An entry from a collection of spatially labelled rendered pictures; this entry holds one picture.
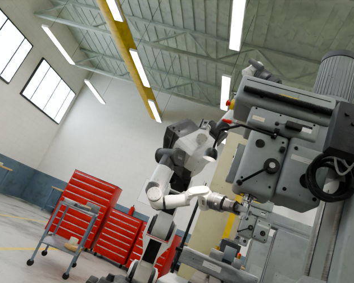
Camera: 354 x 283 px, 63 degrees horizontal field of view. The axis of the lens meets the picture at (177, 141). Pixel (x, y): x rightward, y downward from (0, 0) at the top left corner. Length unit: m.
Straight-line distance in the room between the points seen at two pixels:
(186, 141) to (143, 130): 9.89
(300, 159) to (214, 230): 1.89
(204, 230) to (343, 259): 2.04
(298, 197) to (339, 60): 0.78
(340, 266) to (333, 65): 0.99
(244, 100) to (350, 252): 0.79
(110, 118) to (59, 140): 2.26
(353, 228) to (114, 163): 10.58
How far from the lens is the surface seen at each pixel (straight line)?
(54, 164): 12.51
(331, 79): 1.72
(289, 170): 1.43
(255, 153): 1.44
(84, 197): 6.64
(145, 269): 2.11
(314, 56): 8.25
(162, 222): 2.00
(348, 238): 1.33
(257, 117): 1.49
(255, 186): 1.40
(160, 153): 1.71
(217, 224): 3.19
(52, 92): 11.94
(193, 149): 1.75
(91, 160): 11.86
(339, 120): 1.29
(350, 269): 1.33
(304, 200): 1.42
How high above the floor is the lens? 1.01
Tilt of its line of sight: 16 degrees up
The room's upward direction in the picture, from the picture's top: 23 degrees clockwise
